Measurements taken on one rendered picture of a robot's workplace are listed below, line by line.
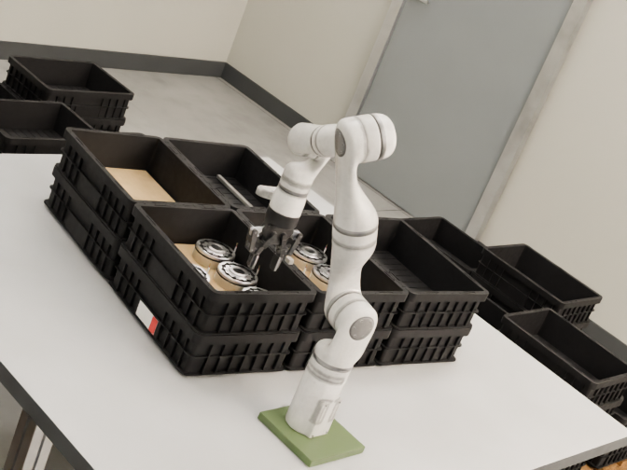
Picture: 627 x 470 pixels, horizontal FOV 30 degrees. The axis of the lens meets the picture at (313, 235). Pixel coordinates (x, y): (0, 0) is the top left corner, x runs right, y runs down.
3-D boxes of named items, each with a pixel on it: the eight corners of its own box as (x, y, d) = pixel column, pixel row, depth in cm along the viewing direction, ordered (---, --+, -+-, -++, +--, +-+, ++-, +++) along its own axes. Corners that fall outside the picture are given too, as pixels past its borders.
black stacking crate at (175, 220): (300, 337, 274) (318, 296, 270) (197, 339, 255) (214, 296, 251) (217, 248, 301) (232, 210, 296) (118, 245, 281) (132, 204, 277)
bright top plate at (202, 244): (241, 263, 287) (242, 260, 287) (206, 260, 281) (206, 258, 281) (224, 241, 294) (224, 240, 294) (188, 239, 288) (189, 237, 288)
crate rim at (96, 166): (229, 215, 297) (233, 208, 296) (128, 211, 278) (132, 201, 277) (158, 144, 324) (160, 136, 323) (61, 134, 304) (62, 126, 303)
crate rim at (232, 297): (316, 302, 271) (320, 294, 270) (211, 303, 251) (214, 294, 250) (229, 216, 297) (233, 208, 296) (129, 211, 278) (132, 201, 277)
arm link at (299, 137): (287, 120, 257) (309, 117, 244) (324, 131, 260) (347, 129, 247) (280, 151, 257) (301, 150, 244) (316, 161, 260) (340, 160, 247)
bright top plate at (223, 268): (264, 286, 280) (265, 284, 280) (229, 284, 274) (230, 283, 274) (244, 264, 287) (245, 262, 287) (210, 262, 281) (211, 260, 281)
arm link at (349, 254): (363, 207, 242) (386, 230, 235) (355, 312, 257) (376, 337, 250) (324, 216, 238) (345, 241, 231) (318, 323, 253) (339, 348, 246)
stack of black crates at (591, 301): (553, 393, 457) (605, 297, 441) (510, 405, 435) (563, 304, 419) (479, 337, 480) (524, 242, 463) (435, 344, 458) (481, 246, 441)
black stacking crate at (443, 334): (457, 365, 317) (475, 328, 313) (377, 369, 298) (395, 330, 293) (371, 285, 344) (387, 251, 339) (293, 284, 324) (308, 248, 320)
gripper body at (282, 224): (278, 214, 257) (263, 250, 260) (309, 216, 262) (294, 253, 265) (262, 197, 262) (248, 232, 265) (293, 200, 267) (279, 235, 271)
